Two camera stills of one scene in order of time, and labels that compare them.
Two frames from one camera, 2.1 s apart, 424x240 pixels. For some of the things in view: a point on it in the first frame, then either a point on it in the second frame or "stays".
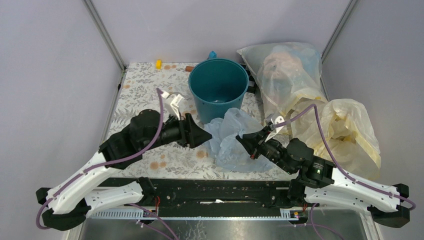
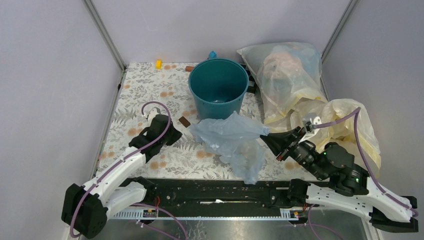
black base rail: [180, 193] stays
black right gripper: [251, 140] -> [278, 141]
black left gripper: [191, 134] -> [176, 135]
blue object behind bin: [212, 55] stays
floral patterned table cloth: [142, 87] stays
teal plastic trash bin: [217, 85] stays
